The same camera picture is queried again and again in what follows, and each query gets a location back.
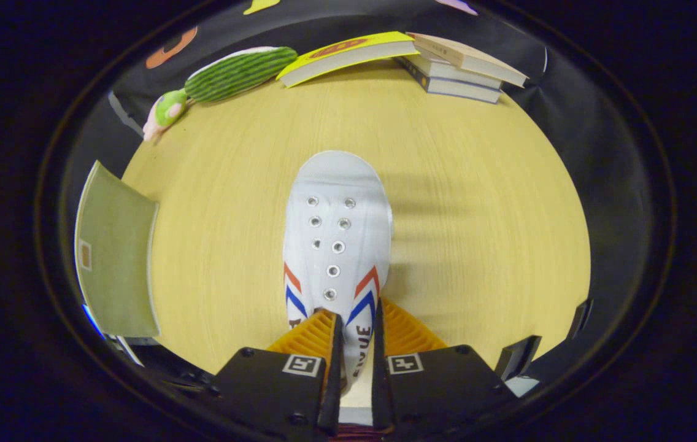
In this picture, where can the watermelon slice plush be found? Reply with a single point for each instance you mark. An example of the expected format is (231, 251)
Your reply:
(238, 73)

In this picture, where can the white canvas shoe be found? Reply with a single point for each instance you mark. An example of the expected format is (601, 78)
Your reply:
(336, 202)

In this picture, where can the pink and green plush toy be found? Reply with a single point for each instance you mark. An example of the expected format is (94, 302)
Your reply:
(164, 110)

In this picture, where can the beige book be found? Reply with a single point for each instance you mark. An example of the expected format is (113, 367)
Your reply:
(471, 56)

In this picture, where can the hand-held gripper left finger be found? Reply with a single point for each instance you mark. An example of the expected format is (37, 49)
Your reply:
(275, 387)

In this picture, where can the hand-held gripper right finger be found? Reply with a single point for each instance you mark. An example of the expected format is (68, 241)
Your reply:
(440, 387)

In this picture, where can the white-edged book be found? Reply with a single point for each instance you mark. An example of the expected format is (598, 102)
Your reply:
(459, 72)

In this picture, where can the pale green fabric storage box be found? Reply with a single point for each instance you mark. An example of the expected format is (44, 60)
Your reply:
(115, 258)

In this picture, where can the black backdrop cloth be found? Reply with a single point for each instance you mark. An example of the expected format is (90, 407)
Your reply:
(569, 123)

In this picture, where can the yellow book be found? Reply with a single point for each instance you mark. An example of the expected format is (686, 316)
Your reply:
(348, 50)

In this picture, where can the dark blue book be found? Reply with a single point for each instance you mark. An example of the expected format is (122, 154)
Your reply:
(459, 89)

